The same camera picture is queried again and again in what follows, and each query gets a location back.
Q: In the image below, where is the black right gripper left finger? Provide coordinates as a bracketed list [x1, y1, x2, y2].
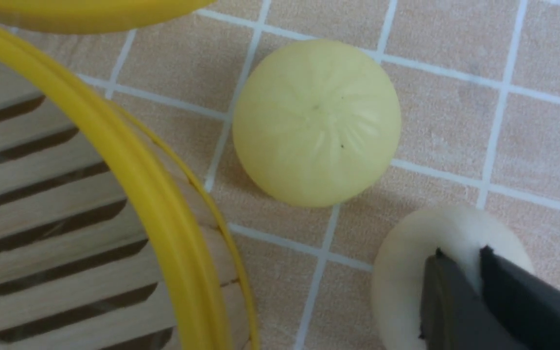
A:
[420, 248, 527, 350]

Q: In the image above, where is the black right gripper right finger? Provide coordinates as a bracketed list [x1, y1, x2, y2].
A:
[479, 246, 560, 350]

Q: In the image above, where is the white bun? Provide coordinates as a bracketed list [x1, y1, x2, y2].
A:
[371, 205, 535, 350]

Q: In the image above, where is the small yellow bun back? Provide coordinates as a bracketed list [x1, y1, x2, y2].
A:
[232, 38, 402, 208]

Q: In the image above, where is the bamboo steamer tray yellow rim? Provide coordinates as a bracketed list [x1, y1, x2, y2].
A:
[0, 15, 261, 350]

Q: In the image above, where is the woven bamboo steamer lid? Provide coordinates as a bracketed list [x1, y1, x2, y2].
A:
[0, 0, 214, 34]

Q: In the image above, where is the orange checkered tablecloth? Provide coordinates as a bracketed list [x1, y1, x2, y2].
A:
[13, 0, 560, 350]

